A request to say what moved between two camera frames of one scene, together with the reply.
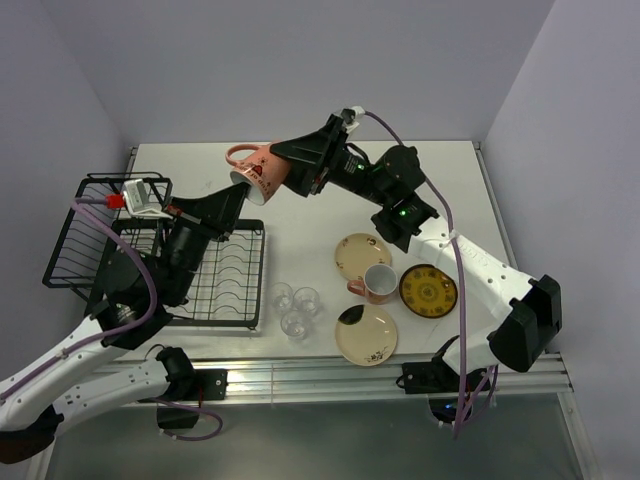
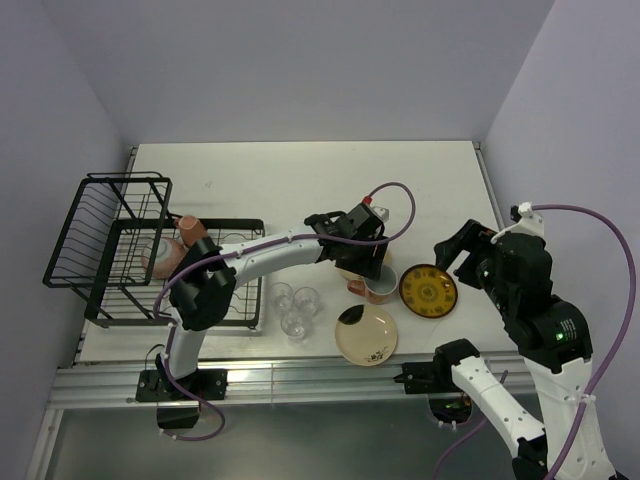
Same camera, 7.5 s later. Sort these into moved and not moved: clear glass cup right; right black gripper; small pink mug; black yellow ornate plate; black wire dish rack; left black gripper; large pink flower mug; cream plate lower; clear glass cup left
Moved: small pink mug; left black gripper; right black gripper
Not moved: cream plate lower; black yellow ornate plate; large pink flower mug; clear glass cup right; clear glass cup left; black wire dish rack
